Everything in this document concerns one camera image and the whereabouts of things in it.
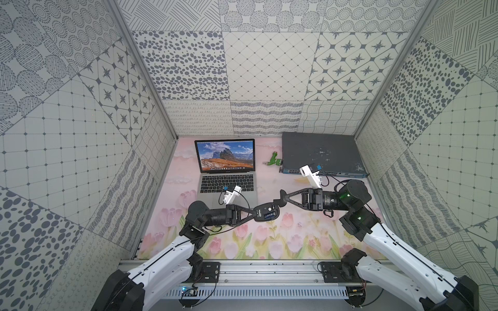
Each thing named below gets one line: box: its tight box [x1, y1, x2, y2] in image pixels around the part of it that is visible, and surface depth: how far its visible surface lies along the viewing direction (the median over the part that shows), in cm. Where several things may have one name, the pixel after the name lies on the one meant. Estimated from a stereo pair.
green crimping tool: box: [262, 150, 284, 166], surface depth 109 cm
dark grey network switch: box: [278, 132, 370, 179], surface depth 110 cm
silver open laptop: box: [194, 138, 259, 210], surface depth 100 cm
